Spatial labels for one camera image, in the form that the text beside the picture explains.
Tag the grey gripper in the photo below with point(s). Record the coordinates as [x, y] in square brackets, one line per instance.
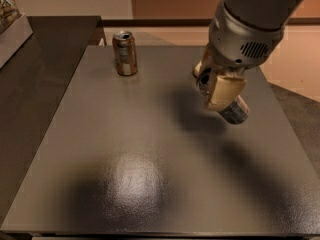
[237, 43]

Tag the silver redbull can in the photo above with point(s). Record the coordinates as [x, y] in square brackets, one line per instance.
[238, 111]

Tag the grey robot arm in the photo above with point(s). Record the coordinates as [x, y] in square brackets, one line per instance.
[263, 14]

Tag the brown soda can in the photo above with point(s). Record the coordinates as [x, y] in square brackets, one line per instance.
[125, 53]

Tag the yellow sponge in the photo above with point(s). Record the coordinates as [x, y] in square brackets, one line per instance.
[197, 69]

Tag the dark side table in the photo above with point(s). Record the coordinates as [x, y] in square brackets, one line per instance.
[32, 84]

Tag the white box with items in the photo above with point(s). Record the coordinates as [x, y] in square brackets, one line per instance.
[15, 30]

